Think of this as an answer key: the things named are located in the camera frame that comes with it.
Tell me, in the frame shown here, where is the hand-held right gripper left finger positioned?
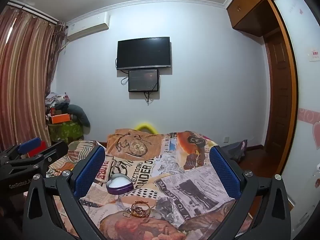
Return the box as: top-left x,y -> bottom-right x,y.
22,145 -> 107,240

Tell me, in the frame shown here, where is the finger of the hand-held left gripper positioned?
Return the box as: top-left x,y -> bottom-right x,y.
0,137 -> 42,165
7,141 -> 69,178

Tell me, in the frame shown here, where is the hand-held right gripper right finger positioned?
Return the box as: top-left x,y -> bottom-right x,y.
209,145 -> 292,240

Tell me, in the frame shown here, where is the purple heart-shaped jewelry box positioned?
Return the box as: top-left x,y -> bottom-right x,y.
106,172 -> 133,195

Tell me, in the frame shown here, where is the gold bracelet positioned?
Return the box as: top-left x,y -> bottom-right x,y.
132,200 -> 152,212

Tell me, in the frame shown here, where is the red box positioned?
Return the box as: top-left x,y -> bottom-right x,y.
27,141 -> 48,157

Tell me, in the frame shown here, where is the dark bag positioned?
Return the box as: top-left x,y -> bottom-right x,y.
221,140 -> 248,163

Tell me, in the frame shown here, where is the green patterned box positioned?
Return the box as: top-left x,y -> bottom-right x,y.
49,121 -> 83,142

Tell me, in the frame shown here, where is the orange box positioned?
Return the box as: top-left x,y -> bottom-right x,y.
48,114 -> 70,124

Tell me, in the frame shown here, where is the printed blanket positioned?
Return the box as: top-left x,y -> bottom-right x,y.
46,129 -> 253,240

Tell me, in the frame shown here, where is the striped brown curtain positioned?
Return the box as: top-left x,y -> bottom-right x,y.
0,5 -> 67,153

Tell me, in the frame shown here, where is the brown wooden door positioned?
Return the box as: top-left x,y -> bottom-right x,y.
262,27 -> 287,153

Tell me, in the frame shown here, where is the white wardrobe door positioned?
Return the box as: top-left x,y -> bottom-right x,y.
272,0 -> 320,230

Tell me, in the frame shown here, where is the white air conditioner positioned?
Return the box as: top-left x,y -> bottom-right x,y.
65,12 -> 110,42

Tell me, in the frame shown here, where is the wooden overhead cabinet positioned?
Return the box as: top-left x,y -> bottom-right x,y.
226,0 -> 288,37

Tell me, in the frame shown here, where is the yellow ring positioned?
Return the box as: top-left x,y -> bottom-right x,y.
135,122 -> 157,133

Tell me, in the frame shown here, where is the pink heart wall sticker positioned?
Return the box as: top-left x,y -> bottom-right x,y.
297,107 -> 320,150

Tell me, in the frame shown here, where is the small black wall monitor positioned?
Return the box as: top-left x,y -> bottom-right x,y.
128,69 -> 160,92

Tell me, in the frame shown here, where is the black wall television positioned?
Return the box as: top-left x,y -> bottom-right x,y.
117,37 -> 172,70

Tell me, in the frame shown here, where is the curtain rail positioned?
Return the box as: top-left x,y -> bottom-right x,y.
7,1 -> 67,27

